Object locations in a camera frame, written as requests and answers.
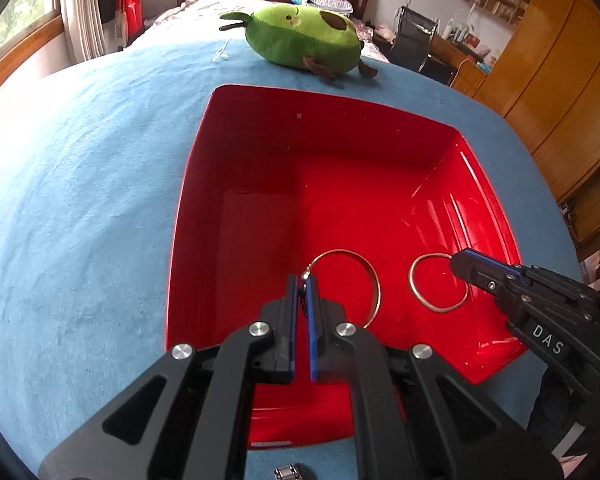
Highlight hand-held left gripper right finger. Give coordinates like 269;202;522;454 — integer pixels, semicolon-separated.
302;276;563;480

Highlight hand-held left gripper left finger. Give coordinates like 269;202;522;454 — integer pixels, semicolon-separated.
39;274;301;480

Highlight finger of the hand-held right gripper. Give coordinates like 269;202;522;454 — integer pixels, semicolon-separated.
467;249;530;282
450;250;525;307

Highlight silver bangle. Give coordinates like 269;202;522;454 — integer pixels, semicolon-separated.
300;249;382;331
409;253;470;313

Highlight red plastic tray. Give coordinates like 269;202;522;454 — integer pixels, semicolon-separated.
165;85;528;448

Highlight person's right forearm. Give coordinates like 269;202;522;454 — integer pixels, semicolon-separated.
526;367;600;463

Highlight wooden wardrobe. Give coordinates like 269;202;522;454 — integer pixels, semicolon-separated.
467;0;600;261

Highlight wooden desk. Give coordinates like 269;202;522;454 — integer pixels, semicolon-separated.
430;35;496;102

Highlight bottles on desk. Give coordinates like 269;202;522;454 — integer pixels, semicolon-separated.
442;10;473;44

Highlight black office chair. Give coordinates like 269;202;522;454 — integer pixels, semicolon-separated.
390;6;458;86

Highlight green avocado plush toy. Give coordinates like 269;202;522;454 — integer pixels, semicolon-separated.
219;2;379;82

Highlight folded patterned cloth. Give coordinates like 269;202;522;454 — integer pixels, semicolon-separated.
290;0;354;15

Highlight red hanging bag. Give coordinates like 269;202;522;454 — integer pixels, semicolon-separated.
115;0;146;41

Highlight white curtain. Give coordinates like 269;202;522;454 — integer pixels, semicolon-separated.
60;0;117;63

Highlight wooden framed window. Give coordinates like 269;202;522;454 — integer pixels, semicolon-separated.
0;0;65;83

